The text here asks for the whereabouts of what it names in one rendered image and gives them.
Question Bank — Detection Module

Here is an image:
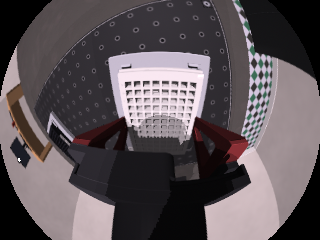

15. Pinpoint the white well plate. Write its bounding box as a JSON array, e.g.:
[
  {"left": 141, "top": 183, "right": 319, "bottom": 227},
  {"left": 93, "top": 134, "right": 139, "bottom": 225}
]
[{"left": 118, "top": 67, "right": 204, "bottom": 155}]

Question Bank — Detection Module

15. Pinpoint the black well plate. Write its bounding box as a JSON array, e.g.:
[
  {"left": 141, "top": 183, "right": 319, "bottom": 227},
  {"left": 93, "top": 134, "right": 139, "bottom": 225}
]
[{"left": 48, "top": 122, "right": 76, "bottom": 162}]

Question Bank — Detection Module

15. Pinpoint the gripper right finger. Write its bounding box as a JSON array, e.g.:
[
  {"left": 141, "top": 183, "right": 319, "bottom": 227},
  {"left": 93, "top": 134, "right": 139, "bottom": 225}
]
[{"left": 192, "top": 116, "right": 249, "bottom": 179}]

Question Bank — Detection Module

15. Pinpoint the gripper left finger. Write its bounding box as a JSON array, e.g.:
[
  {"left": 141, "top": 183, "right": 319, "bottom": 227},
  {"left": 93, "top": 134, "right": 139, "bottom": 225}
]
[{"left": 72, "top": 116, "right": 128, "bottom": 151}]

